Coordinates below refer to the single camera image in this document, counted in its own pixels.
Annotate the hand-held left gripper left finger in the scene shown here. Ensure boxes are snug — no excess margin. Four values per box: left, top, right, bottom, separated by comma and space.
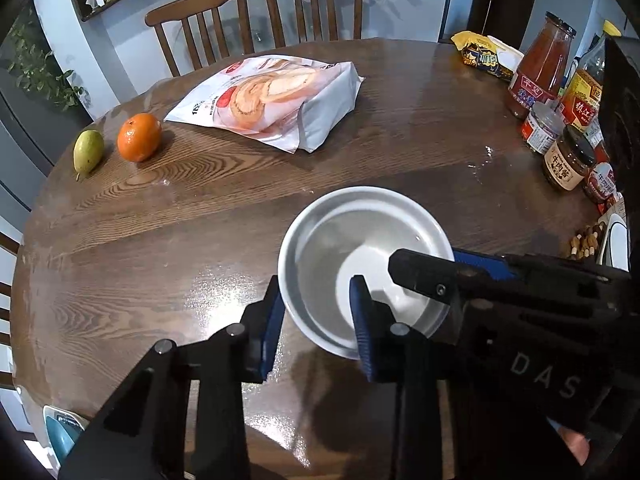
57, 275, 287, 480

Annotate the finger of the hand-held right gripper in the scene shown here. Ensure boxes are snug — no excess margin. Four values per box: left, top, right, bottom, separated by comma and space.
452, 249, 632, 285
388, 248, 592, 312

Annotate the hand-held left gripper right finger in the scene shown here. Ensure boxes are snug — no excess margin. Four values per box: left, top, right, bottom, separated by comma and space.
349, 275, 452, 480

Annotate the large white bowl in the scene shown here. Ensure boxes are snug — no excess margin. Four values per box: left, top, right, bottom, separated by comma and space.
277, 186, 456, 360

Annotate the person's right hand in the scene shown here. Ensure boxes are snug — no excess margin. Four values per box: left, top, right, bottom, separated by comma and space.
556, 422, 592, 467

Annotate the white container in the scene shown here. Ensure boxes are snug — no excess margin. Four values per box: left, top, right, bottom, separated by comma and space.
597, 214, 632, 272

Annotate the brown sauce jar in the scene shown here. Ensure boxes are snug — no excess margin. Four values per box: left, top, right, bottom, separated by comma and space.
542, 125, 599, 192

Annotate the small red jar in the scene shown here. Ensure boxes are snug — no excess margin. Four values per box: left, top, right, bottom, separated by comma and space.
581, 160, 617, 205

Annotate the red lid white label jar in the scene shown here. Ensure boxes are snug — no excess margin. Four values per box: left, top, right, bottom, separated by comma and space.
521, 102, 566, 155

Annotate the yellow cap oil bottle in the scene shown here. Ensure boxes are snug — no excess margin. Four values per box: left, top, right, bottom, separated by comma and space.
557, 20, 624, 134

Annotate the red sauce bottle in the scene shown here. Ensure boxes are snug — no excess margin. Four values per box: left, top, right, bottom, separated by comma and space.
505, 11, 577, 121

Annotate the yellow snack packet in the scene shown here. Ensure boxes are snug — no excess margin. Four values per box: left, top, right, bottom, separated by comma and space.
451, 31, 507, 69

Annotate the white bread bag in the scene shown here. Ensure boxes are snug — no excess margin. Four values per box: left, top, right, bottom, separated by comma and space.
163, 55, 366, 154

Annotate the orange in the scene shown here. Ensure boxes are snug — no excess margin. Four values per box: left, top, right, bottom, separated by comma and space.
117, 113, 163, 163

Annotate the green pear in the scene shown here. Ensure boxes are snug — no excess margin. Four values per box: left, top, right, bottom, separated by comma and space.
73, 130, 106, 182

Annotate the dark wooden door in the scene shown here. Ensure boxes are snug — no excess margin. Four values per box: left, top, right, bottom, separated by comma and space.
467, 0, 544, 44

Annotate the green trailing plant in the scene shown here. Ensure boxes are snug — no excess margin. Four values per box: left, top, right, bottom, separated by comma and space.
4, 10, 87, 112

